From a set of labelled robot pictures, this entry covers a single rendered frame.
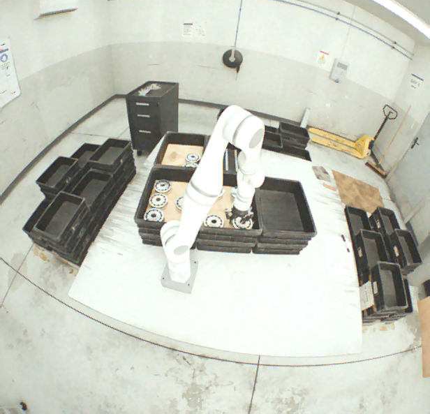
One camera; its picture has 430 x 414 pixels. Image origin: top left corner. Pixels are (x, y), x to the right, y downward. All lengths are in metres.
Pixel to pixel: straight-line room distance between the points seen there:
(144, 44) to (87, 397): 5.12
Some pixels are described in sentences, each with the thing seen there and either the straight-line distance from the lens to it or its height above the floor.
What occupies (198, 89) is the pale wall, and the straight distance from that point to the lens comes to 4.37.
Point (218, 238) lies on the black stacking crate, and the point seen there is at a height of 0.84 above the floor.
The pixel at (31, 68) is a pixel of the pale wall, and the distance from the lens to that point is 3.62.
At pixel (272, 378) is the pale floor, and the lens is 1.82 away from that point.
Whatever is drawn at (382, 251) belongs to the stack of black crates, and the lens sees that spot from 2.21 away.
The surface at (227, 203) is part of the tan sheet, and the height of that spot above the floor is 0.83.
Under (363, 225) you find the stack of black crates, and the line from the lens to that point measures 2.52.
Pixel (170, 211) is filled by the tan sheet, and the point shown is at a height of 0.83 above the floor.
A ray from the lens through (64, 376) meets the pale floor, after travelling 2.02.
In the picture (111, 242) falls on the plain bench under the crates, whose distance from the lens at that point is 1.22.
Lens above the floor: 1.70
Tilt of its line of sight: 47 degrees down
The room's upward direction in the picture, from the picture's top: 9 degrees clockwise
